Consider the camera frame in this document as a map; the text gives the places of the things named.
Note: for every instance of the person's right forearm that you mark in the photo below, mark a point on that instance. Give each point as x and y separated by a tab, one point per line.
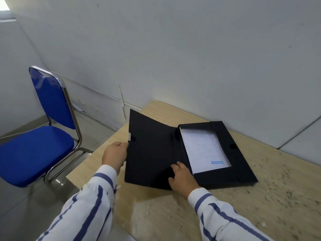
225	218

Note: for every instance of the person's left forearm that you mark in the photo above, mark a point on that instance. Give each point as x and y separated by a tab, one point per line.
82	208

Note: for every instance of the white printed paper sheet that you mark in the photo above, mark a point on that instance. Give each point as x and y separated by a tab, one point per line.
203	150

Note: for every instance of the person's left fingers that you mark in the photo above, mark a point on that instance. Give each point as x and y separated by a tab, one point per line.
123	146

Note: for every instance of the person's right thumb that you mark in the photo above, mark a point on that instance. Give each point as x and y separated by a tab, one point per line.
171	183

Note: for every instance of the blue padded metal chair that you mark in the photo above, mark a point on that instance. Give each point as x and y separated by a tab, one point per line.
40	140

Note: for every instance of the window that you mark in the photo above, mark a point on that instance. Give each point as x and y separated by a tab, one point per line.
5	8

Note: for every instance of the person's left hand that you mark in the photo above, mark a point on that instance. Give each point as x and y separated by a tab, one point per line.
114	155

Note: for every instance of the person's right hand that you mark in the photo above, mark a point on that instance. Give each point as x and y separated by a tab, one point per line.
184	179

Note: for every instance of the black document box file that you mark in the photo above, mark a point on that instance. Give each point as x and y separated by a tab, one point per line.
160	153

